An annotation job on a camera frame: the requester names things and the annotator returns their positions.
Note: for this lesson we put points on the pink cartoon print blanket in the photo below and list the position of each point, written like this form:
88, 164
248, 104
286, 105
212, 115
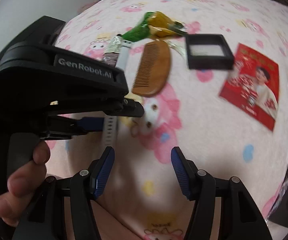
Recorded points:
142, 198

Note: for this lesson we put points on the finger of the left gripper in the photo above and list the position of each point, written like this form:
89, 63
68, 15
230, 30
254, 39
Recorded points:
88, 124

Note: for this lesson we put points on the person left hand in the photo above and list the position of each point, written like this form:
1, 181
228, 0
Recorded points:
22, 184

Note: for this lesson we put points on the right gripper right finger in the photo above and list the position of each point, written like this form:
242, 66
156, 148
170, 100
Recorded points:
186, 173

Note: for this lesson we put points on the black square frame case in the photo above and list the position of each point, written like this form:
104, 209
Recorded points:
208, 51

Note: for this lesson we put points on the wooden comb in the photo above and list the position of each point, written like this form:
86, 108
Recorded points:
153, 70

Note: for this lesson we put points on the red portrait envelope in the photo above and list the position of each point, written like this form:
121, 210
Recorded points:
253, 85

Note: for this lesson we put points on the corn snack packet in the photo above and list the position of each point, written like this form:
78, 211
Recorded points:
154, 24

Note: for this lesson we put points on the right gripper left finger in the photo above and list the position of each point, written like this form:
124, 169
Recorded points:
101, 171

